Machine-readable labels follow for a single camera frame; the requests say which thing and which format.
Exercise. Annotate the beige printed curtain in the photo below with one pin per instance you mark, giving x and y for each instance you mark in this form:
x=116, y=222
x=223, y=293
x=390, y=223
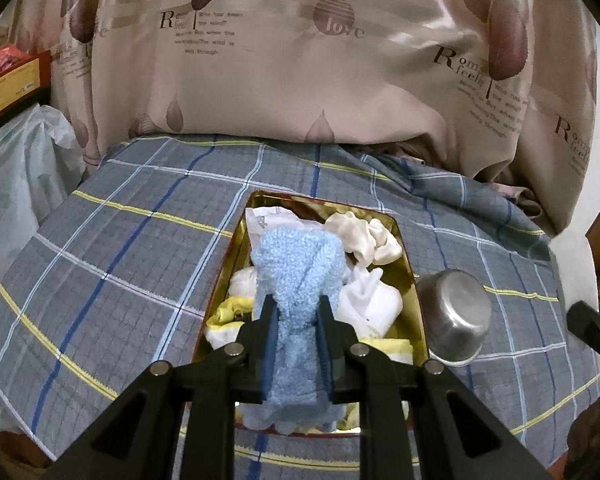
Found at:
x=305, y=85

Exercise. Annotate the translucent plastic cover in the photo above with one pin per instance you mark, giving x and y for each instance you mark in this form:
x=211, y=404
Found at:
x=20, y=170

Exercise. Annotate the plain white sock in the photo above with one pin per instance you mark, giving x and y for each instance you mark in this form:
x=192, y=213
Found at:
x=370, y=305

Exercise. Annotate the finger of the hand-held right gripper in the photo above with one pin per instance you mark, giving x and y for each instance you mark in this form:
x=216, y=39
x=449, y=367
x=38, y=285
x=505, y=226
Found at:
x=592, y=327

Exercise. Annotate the red cardboard box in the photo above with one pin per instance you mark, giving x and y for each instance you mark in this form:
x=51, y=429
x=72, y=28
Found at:
x=10, y=91

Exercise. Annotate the red and gold tin box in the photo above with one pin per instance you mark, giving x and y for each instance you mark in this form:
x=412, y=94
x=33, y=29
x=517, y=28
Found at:
x=235, y=260

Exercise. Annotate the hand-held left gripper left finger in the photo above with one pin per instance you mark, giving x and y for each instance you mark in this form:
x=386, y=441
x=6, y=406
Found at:
x=267, y=345

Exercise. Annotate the cream fluffy sock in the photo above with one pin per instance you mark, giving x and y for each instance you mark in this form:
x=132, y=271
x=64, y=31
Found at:
x=365, y=240

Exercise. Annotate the steel bowl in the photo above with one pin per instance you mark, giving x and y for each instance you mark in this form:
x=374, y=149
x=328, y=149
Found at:
x=455, y=310

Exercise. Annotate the white fluffy yellow-trimmed sock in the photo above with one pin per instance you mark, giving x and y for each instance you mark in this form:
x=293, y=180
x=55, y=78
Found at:
x=225, y=330

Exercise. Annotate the black shelf edge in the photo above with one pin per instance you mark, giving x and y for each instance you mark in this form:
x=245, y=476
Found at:
x=15, y=116

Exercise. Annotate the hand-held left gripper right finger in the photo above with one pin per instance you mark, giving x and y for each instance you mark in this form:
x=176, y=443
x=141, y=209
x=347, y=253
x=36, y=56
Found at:
x=325, y=345

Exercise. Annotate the blue fluffy sock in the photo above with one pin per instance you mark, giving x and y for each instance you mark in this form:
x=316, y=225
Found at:
x=300, y=285

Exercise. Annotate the red plastic bag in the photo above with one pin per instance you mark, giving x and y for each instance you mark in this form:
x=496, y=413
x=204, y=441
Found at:
x=2, y=60

